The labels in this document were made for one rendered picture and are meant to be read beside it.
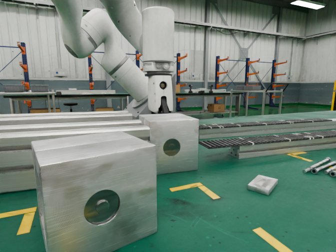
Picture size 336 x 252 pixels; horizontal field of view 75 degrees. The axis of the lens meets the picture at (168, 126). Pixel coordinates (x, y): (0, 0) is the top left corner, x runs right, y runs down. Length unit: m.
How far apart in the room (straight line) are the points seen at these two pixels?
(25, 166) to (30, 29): 7.99
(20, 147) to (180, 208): 0.25
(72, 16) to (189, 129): 0.67
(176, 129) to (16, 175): 0.25
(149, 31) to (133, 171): 0.44
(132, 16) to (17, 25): 7.78
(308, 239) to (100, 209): 0.21
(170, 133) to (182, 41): 8.90
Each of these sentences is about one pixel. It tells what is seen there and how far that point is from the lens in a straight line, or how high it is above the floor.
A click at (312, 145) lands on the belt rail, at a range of 0.63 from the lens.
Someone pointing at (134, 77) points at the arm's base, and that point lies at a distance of 1.02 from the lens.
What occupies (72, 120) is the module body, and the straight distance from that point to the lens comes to 0.55.
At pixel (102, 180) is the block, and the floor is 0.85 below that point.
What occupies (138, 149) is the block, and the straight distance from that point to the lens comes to 0.21.
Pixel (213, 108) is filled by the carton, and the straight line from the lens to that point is 6.53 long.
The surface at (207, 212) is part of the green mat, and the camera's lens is 0.29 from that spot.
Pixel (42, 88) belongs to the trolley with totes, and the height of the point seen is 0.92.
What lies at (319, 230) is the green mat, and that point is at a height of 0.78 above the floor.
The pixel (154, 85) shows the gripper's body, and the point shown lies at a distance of 0.57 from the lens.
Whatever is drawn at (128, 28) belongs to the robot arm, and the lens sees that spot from 0.68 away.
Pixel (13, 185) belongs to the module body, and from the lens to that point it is 0.39.
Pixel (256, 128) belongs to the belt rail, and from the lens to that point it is 0.76.
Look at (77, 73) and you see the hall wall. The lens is 8.13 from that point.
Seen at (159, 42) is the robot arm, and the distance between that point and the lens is 0.58.
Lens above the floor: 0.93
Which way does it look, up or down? 10 degrees down
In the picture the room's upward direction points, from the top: straight up
